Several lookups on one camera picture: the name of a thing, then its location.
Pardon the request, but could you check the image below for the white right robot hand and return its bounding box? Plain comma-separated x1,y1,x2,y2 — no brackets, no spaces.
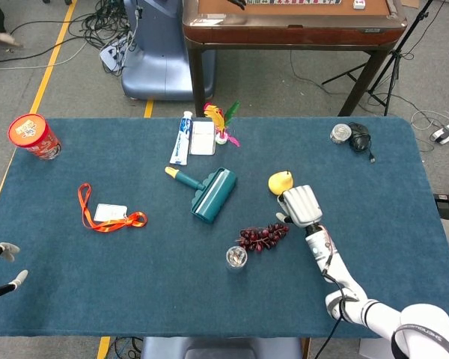
275,184,323,229

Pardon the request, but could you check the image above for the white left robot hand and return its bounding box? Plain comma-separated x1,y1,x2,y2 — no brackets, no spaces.
0,242,29,310

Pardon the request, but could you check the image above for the bunch of red grapes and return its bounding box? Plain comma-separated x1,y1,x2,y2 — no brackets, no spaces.
234,222,290,254

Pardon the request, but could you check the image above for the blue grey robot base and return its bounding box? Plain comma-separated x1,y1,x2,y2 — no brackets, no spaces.
120,0,216,102

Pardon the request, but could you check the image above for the grey blue own robot base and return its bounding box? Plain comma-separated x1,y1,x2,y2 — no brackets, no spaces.
140,336,304,359

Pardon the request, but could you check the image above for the yellow pear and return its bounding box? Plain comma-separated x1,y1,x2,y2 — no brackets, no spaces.
267,170,295,196

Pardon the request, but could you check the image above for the small glass cup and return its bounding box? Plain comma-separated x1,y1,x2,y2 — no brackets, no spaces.
225,245,248,273

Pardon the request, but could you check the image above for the teal lint roller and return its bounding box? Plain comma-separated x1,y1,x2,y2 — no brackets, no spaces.
164,166,238,225

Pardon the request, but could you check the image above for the black computer mouse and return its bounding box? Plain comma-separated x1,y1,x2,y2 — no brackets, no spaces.
348,122,372,153

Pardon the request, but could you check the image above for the colourful feather shuttlecock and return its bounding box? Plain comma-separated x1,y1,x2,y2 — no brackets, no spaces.
203,99,242,148

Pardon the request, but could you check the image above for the white badge card holder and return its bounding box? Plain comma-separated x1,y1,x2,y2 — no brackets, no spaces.
94,203,129,222

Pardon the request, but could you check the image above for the flat rectangular ink pad case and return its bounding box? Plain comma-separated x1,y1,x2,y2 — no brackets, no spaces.
189,120,216,156

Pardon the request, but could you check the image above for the red instant noodle cup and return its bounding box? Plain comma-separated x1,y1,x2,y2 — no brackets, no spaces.
7,113,63,161

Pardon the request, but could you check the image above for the blue felt table cloth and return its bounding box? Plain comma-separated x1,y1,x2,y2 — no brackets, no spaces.
0,116,449,340

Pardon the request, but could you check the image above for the white blue toothpaste tube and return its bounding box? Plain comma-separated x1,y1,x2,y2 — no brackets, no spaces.
168,110,194,166

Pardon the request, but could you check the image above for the brown wooden mahjong table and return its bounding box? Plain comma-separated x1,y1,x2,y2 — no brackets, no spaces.
182,0,409,117

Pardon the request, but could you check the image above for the black tripod stand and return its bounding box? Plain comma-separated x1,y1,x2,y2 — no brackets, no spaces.
321,0,435,117

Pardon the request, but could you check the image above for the white floor power strip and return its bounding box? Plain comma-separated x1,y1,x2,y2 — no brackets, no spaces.
99,35,130,72

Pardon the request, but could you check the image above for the orange lanyard strap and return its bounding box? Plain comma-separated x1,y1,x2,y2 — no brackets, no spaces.
77,182,149,231

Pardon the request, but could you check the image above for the black floor cable bundle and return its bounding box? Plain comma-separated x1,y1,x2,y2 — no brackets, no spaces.
80,0,135,49

